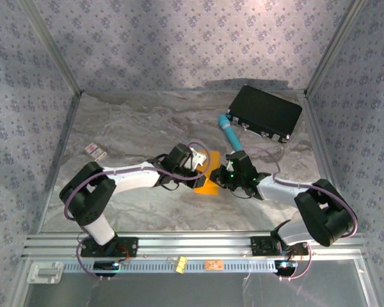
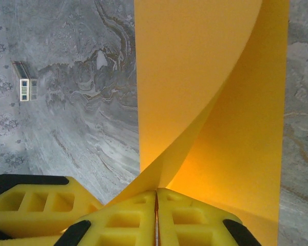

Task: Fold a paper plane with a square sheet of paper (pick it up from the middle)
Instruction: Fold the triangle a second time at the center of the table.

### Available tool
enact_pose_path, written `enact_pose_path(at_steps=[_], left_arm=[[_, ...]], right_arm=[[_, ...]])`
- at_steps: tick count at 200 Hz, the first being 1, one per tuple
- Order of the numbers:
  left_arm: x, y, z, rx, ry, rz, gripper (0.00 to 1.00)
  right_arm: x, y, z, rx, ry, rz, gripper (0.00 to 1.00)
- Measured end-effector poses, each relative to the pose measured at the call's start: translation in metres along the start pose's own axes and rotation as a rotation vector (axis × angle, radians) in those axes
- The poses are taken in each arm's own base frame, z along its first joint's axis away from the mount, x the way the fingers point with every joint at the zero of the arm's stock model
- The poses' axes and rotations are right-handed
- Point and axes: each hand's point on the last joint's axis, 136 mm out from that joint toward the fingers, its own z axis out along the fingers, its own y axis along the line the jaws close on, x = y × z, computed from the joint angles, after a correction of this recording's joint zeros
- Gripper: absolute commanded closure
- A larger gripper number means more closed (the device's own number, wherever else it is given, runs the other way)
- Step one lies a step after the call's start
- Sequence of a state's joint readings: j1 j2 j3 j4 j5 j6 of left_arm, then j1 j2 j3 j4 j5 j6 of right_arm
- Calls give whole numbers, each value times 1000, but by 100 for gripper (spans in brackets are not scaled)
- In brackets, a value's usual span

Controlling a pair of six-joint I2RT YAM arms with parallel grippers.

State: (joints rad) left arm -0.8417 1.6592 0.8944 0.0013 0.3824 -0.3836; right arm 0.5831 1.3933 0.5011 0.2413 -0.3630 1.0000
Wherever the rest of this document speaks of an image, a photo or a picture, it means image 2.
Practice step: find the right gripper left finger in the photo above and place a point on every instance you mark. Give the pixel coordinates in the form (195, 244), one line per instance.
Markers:
(123, 223)

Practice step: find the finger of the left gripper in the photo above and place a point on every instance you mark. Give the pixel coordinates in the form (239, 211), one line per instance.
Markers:
(25, 241)
(33, 202)

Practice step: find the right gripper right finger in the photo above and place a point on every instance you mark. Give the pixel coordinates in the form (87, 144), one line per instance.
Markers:
(195, 223)

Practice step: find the orange paper sheet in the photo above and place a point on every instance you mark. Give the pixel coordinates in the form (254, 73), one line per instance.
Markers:
(195, 77)

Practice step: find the small red white box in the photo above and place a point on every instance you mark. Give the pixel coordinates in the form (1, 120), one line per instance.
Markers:
(24, 82)

